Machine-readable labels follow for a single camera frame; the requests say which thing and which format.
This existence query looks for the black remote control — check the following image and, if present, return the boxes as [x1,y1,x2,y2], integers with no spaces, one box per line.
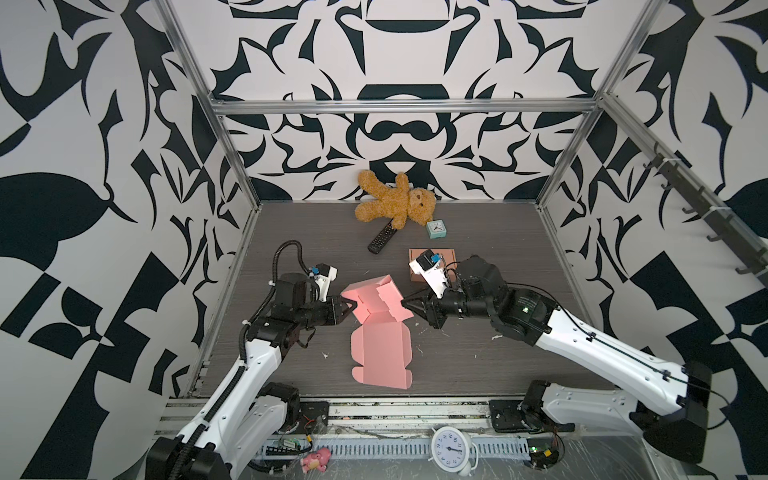
[367,220,398,255]

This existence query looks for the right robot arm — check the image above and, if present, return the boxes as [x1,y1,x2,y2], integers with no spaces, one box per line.
[401,250,713,464]

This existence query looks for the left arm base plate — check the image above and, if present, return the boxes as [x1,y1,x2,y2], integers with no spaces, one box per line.
[275,401,330,435]

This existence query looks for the left circuit board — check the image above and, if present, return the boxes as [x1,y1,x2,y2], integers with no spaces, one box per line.
[264,436,314,456]

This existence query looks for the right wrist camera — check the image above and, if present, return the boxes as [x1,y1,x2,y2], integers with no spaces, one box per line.
[409,249,450,299]

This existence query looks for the pink cardboard box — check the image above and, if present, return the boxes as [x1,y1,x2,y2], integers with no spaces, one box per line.
[342,275,413,390]

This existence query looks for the small teal alarm clock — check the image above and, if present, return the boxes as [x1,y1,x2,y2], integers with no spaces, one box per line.
[426,220,447,239]

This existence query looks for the small pink toy figure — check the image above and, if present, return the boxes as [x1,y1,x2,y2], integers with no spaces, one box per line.
[301,447,332,474]

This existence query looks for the right circuit board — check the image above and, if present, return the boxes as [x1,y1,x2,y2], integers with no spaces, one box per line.
[524,435,566,471]

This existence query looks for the black corrugated cable hose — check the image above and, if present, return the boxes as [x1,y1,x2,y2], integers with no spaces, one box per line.
[167,240,313,480]

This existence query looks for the circuit board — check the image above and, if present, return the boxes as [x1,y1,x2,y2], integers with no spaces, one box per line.
[264,436,314,456]
[524,435,566,471]

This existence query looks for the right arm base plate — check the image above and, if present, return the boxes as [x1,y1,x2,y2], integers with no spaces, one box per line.
[488,399,576,434]

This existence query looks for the salmon cardboard box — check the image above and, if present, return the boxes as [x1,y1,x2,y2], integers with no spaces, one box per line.
[408,247,460,284]

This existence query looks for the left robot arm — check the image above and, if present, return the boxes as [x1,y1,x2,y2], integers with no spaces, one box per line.
[145,264,357,479]

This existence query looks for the wall hook rack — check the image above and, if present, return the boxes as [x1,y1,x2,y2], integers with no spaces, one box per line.
[643,141,767,288]

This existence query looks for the white round analog clock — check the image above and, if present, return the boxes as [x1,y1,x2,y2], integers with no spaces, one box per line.
[430,426,480,477]

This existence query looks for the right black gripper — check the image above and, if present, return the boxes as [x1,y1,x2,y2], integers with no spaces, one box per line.
[399,280,497,329]

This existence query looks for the brown teddy bear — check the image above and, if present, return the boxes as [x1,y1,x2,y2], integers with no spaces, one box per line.
[354,170,437,230]

